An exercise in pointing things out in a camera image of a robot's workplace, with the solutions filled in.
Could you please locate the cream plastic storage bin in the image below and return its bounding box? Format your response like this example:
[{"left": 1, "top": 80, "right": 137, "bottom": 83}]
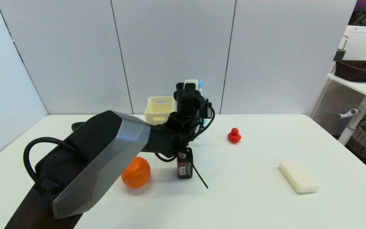
[{"left": 144, "top": 96, "right": 175, "bottom": 125}]

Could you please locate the white shelf rack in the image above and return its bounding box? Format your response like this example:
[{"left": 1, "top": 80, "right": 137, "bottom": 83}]
[{"left": 310, "top": 25, "right": 366, "bottom": 135}]

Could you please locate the white rectangular sponge block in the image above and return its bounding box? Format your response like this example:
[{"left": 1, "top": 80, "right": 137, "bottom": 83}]
[{"left": 279, "top": 161, "right": 320, "bottom": 194}]

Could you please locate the thick black arm cable loop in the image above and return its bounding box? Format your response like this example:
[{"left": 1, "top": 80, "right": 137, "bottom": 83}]
[{"left": 23, "top": 137, "right": 85, "bottom": 191}]

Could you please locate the clear water bottle blue label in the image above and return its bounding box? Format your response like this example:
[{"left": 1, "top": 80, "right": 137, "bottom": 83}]
[{"left": 198, "top": 80, "right": 209, "bottom": 128}]

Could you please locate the white side desk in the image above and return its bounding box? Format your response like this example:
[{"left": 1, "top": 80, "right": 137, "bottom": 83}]
[{"left": 327, "top": 73, "right": 366, "bottom": 146}]

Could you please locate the orange fruit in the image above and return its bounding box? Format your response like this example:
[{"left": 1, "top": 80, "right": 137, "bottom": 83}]
[{"left": 121, "top": 156, "right": 151, "bottom": 189}]

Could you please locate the black cable tie tail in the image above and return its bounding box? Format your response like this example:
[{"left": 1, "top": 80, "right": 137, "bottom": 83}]
[{"left": 188, "top": 154, "right": 209, "bottom": 189}]

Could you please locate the red rubber duck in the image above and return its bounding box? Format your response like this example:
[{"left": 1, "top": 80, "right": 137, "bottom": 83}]
[{"left": 227, "top": 128, "right": 242, "bottom": 143}]

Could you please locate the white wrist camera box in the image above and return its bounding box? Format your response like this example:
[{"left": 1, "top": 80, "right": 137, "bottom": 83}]
[{"left": 184, "top": 79, "right": 199, "bottom": 91}]

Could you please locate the small black drink carton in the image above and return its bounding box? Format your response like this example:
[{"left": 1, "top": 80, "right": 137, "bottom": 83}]
[{"left": 177, "top": 148, "right": 193, "bottom": 179}]

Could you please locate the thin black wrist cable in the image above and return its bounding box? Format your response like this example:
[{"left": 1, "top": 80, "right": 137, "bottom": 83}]
[{"left": 154, "top": 105, "right": 216, "bottom": 163}]

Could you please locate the dark brown woven basket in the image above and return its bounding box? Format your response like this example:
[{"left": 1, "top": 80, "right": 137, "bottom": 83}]
[{"left": 334, "top": 60, "right": 366, "bottom": 82}]

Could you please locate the white desk crank handle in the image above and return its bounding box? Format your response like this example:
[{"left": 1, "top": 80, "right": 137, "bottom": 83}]
[{"left": 337, "top": 109, "right": 360, "bottom": 119}]

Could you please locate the black fabric pouch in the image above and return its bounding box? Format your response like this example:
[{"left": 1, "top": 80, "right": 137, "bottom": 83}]
[{"left": 71, "top": 121, "right": 87, "bottom": 132}]

